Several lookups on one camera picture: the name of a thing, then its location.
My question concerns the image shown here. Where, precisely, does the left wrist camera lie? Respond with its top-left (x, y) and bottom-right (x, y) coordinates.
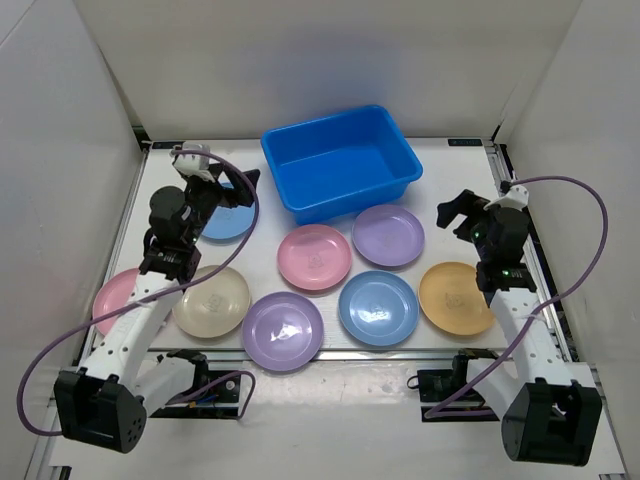
top-left (171, 143), bottom-right (214, 182)

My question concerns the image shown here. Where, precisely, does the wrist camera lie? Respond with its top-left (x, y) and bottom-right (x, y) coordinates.
top-left (484, 181), bottom-right (529, 211)
top-left (171, 143), bottom-right (214, 182)

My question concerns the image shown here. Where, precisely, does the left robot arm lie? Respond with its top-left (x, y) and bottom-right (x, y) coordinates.
top-left (54, 165), bottom-right (260, 453)

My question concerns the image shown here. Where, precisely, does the purple plate front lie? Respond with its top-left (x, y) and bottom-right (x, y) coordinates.
top-left (242, 291), bottom-right (324, 373)

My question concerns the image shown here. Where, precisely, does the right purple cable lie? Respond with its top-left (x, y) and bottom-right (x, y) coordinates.
top-left (423, 176), bottom-right (609, 420)

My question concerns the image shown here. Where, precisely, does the orange plate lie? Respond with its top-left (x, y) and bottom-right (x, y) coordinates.
top-left (417, 262), bottom-right (495, 336)

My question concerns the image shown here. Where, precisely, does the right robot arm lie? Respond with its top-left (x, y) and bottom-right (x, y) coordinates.
top-left (436, 186), bottom-right (602, 466)

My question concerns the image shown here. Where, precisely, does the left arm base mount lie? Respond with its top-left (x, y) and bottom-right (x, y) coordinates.
top-left (151, 349), bottom-right (241, 420)

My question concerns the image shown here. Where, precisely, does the light blue plate front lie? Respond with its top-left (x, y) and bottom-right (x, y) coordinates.
top-left (338, 270), bottom-right (420, 347)

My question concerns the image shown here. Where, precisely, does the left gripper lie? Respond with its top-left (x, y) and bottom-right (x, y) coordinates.
top-left (182, 163), bottom-right (259, 245)

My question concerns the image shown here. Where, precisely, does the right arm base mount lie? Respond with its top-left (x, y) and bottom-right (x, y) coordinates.
top-left (406, 349), bottom-right (498, 423)

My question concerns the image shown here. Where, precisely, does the cream plate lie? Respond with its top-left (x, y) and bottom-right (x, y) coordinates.
top-left (172, 267), bottom-right (252, 339)

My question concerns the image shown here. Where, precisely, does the pink plate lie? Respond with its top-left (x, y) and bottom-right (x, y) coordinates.
top-left (92, 268), bottom-right (139, 318)
top-left (276, 224), bottom-right (352, 291)

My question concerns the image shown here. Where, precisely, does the blue plastic bin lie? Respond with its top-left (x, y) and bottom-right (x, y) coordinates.
top-left (261, 105), bottom-right (423, 225)

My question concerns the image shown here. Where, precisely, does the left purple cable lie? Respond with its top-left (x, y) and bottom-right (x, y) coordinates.
top-left (16, 151), bottom-right (261, 438)

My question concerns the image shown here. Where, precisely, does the purple plate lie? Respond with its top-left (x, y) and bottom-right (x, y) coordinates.
top-left (352, 204), bottom-right (425, 268)
top-left (242, 291), bottom-right (324, 373)

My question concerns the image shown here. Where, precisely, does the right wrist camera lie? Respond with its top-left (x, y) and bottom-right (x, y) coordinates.
top-left (484, 181), bottom-right (529, 211)

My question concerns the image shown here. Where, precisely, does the purple cable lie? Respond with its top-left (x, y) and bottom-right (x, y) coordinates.
top-left (423, 176), bottom-right (609, 420)
top-left (16, 151), bottom-right (261, 438)

